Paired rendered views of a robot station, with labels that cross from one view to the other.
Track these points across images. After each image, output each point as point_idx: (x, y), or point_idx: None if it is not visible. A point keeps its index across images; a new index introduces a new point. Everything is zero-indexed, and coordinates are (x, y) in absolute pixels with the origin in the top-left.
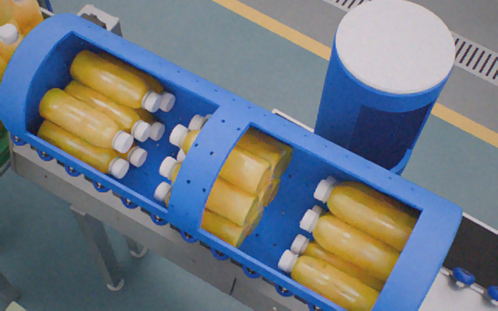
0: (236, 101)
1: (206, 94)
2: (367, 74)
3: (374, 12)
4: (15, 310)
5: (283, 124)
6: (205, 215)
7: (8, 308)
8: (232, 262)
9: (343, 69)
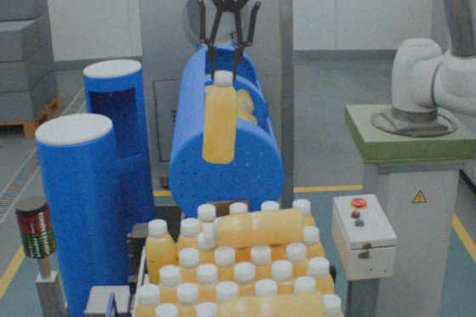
0: (193, 87)
1: (201, 87)
2: (104, 127)
3: (53, 136)
4: (367, 139)
5: (192, 79)
6: (252, 122)
7: (370, 141)
8: None
9: (104, 137)
